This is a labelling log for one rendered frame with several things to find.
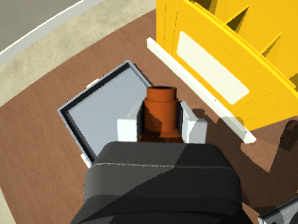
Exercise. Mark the yellow plastic crate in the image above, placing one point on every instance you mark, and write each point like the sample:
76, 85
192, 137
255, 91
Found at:
253, 92

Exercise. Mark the brown glass bottle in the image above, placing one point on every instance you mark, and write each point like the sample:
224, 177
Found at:
161, 114

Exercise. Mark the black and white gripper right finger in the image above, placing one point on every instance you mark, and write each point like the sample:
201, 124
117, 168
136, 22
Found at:
191, 128

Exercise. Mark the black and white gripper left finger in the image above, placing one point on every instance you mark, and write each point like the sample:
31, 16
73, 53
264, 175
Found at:
130, 128

